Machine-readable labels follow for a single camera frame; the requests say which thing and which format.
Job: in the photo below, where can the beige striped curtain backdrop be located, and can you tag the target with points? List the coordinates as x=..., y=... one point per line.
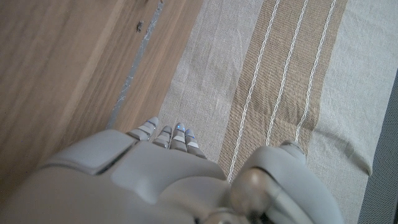
x=280, y=77

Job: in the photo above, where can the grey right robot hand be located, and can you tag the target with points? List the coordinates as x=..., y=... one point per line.
x=140, y=186

